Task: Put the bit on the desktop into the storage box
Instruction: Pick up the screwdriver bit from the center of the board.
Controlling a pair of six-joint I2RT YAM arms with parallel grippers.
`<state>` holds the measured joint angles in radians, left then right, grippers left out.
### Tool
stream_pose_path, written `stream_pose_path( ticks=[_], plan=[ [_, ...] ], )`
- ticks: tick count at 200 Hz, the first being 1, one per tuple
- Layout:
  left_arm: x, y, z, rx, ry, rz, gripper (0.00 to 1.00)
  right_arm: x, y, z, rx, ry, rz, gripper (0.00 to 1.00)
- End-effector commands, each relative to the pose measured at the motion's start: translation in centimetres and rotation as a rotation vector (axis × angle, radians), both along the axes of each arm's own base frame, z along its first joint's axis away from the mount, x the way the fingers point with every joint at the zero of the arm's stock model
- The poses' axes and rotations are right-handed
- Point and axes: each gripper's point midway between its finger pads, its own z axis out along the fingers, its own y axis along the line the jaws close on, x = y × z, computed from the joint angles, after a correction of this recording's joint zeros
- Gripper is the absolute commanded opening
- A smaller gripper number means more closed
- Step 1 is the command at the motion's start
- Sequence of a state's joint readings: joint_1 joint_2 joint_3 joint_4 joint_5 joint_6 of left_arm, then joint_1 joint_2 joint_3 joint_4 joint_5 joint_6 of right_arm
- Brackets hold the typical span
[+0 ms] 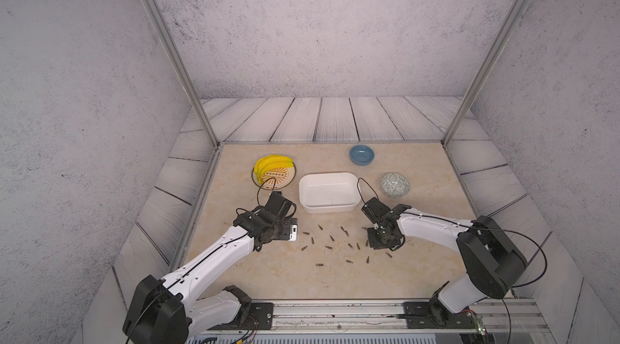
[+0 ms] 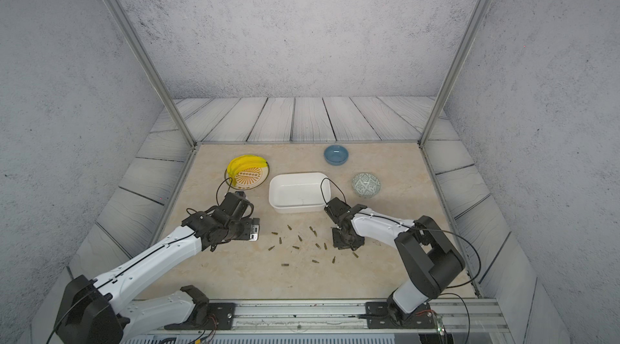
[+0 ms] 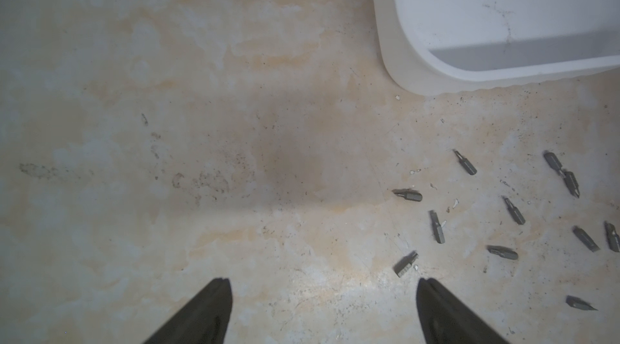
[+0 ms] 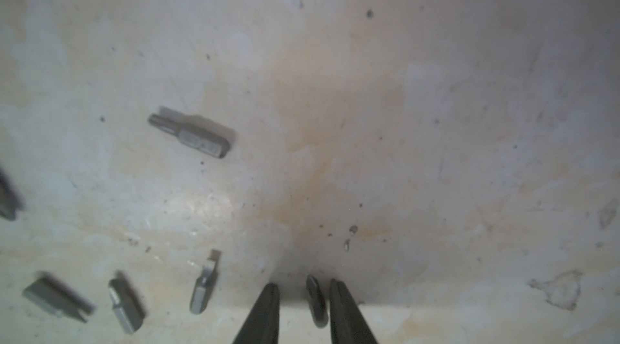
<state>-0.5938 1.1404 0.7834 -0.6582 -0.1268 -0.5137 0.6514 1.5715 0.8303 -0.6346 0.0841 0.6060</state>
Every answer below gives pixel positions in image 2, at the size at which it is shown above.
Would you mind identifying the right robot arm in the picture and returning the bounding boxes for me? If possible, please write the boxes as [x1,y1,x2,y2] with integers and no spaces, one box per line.
[324,198,465,326]

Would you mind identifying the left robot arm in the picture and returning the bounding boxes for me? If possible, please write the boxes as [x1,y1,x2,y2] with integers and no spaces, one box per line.
[50,192,260,343]

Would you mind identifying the white storage box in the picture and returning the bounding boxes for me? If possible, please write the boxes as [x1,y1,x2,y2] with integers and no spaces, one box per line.
[269,172,332,214]

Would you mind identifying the patterned plate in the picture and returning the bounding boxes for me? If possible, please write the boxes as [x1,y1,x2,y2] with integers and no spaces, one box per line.
[224,162,270,191]

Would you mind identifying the green patterned bowl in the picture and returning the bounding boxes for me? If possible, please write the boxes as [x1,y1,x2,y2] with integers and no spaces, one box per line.
[351,173,381,199]

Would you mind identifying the yellow bananas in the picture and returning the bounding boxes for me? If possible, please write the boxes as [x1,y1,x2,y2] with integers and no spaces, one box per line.
[225,154,270,190]

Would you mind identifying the blue bowl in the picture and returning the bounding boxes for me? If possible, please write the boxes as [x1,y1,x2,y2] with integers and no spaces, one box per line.
[324,144,349,166]

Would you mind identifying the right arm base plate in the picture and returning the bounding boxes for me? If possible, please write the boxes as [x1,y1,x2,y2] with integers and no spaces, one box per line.
[358,301,436,329]

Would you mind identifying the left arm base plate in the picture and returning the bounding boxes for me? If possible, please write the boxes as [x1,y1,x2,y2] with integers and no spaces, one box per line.
[164,302,237,331]

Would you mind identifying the aluminium rail frame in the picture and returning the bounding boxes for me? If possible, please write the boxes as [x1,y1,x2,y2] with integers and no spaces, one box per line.
[118,297,513,343]

